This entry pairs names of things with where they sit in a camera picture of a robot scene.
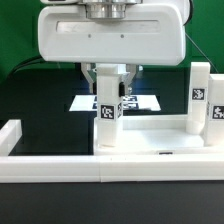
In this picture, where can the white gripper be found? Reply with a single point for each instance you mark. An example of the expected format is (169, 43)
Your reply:
(149, 34)

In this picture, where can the white desk top panel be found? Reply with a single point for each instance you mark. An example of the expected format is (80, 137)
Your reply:
(155, 135)

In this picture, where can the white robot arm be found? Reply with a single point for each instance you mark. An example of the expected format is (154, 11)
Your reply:
(115, 9)

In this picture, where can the fiducial marker sheet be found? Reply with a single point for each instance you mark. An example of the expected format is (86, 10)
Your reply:
(132, 102)

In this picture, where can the white U-shaped fixture frame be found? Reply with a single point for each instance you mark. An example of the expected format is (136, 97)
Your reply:
(99, 168)

